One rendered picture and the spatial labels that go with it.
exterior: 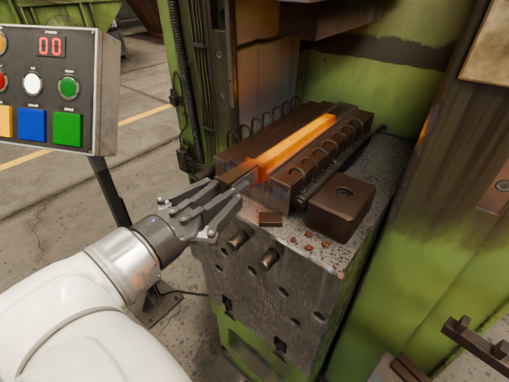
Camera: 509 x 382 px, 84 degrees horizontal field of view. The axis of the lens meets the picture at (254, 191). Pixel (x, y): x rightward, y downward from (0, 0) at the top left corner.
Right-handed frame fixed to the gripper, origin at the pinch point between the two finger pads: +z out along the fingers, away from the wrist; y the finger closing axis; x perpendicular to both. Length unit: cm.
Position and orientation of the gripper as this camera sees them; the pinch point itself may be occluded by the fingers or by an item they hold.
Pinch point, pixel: (240, 180)
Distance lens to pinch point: 51.1
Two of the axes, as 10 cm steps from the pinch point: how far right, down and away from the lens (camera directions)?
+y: 7.8, 3.9, -4.9
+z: 6.2, -5.0, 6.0
